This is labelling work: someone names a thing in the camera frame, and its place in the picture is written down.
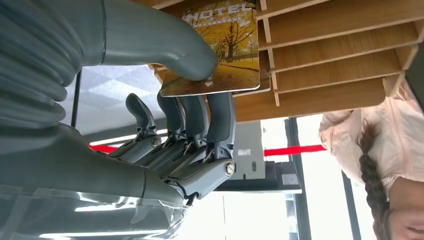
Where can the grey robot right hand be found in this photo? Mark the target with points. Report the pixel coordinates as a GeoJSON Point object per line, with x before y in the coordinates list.
{"type": "Point", "coordinates": [66, 172]}

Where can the wooden card organizer tray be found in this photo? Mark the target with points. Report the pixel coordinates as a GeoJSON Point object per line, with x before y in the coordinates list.
{"type": "Point", "coordinates": [331, 59]}

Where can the person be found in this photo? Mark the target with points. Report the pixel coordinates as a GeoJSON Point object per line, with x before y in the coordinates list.
{"type": "Point", "coordinates": [391, 142]}

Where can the red barrier belt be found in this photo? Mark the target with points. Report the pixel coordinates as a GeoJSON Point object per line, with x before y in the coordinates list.
{"type": "Point", "coordinates": [291, 150]}

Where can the black stanchion post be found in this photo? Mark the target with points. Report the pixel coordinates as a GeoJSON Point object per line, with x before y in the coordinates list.
{"type": "Point", "coordinates": [76, 99]}

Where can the dark window frame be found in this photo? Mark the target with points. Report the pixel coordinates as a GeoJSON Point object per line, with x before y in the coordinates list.
{"type": "Point", "coordinates": [298, 205]}

